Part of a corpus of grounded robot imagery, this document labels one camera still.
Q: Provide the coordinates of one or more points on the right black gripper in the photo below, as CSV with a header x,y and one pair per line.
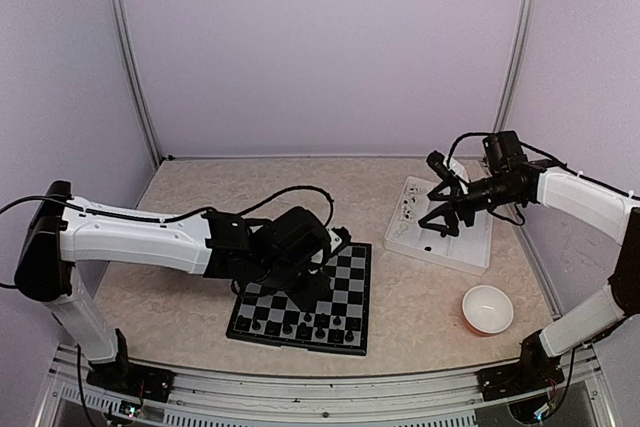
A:
x,y
448,210

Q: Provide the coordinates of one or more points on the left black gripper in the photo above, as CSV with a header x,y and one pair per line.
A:
x,y
305,298

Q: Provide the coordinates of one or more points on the black chess piece king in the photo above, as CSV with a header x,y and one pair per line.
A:
x,y
320,332

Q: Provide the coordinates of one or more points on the black grey chessboard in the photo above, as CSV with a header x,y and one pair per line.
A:
x,y
350,273

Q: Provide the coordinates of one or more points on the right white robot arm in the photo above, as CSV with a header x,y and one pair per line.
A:
x,y
520,175

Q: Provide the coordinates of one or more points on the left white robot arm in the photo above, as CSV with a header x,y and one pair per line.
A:
x,y
286,254

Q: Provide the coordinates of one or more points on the white chess pieces pile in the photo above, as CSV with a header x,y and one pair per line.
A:
x,y
410,203

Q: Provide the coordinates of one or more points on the white plastic piece tray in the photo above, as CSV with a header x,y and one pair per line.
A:
x,y
470,252

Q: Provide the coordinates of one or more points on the white orange bowl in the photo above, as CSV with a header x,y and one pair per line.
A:
x,y
487,311

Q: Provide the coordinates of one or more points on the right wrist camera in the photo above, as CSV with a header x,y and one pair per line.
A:
x,y
450,171

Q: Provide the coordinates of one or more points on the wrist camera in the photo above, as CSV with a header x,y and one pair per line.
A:
x,y
450,171
340,237

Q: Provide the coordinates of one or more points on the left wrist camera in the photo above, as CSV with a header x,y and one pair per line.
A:
x,y
340,237

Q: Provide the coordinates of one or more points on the aluminium front rail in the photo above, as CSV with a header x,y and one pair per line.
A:
x,y
199,397

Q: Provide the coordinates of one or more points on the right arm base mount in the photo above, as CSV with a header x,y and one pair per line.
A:
x,y
511,380

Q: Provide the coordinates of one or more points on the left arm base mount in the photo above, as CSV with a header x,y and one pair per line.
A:
x,y
135,380

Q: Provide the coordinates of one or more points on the right aluminium frame post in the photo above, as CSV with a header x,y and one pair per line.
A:
x,y
516,58

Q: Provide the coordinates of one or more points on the aluminium frame post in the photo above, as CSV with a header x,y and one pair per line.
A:
x,y
516,58
133,79

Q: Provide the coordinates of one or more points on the left aluminium frame post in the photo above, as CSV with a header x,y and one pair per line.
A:
x,y
133,79

